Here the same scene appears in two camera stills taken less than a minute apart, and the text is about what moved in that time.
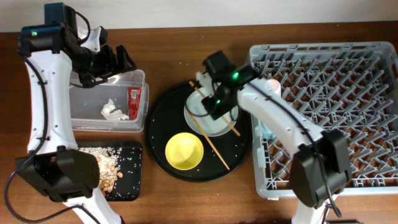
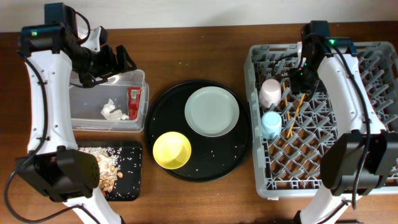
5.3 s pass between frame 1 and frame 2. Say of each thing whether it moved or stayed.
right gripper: moved
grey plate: stayed
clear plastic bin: stayed
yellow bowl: moved
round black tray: stayed
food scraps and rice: stayed
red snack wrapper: stayed
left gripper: stayed
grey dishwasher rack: stayed
